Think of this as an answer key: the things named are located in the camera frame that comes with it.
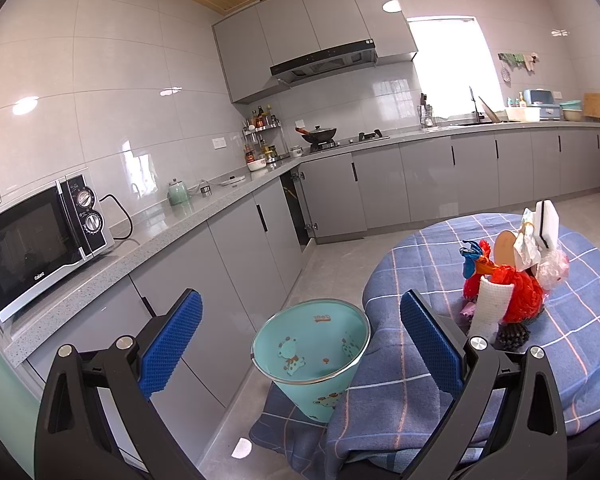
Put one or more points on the kitchen faucet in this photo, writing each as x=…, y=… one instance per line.
x=478, y=114

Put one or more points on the black wok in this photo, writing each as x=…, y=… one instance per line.
x=317, y=135

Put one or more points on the green ceramic teapot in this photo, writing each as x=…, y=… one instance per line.
x=177, y=192

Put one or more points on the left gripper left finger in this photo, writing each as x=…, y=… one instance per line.
x=73, y=438

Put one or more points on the grey cabinets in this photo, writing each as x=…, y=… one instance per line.
x=240, y=250
x=269, y=32

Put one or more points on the red plastic bag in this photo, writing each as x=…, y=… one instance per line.
x=517, y=296

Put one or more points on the black silver microwave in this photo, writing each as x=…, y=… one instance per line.
x=45, y=236

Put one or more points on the wooden cutting board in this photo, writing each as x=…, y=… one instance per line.
x=591, y=105

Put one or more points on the grey upper cabinets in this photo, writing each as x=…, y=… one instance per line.
x=269, y=32

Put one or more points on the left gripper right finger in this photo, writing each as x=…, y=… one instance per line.
x=528, y=438

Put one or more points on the black foam net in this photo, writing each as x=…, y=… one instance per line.
x=511, y=337

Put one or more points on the clear plastic bag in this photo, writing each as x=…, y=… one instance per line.
x=552, y=269

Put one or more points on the spice rack with bottles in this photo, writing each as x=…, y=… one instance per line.
x=263, y=136

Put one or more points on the bag with wooden spoon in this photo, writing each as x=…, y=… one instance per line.
x=535, y=239

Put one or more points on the teal trash bin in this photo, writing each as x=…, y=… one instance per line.
x=311, y=352

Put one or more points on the grey lower cabinets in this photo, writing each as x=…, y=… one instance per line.
x=240, y=250

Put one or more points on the black range hood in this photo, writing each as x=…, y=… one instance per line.
x=326, y=62

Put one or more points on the blue bread box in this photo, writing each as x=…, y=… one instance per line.
x=544, y=101

